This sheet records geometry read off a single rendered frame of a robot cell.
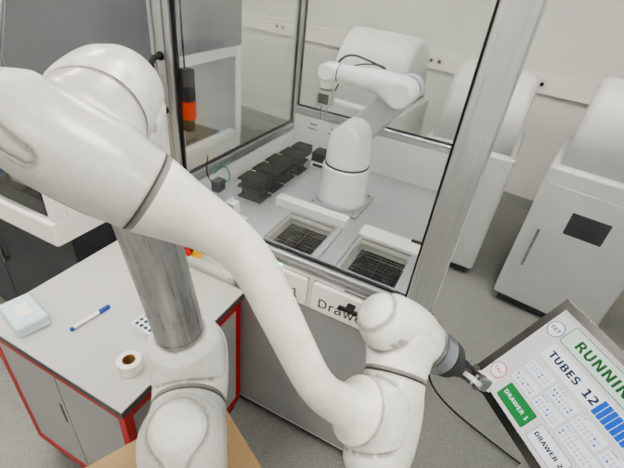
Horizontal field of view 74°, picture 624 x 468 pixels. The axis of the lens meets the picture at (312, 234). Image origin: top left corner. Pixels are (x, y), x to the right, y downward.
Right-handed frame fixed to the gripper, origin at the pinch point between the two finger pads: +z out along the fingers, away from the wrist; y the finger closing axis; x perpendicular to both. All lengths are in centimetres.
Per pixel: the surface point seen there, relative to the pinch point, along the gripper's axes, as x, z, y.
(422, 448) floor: 51, 100, 51
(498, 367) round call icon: -3.6, 16.7, 7.7
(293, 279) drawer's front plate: 17, -7, 67
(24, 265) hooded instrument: 100, -63, 168
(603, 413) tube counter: -10.2, 16.2, -14.8
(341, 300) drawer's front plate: 12, 3, 53
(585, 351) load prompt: -19.1, 16.5, -4.9
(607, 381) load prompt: -16.3, 16.3, -11.8
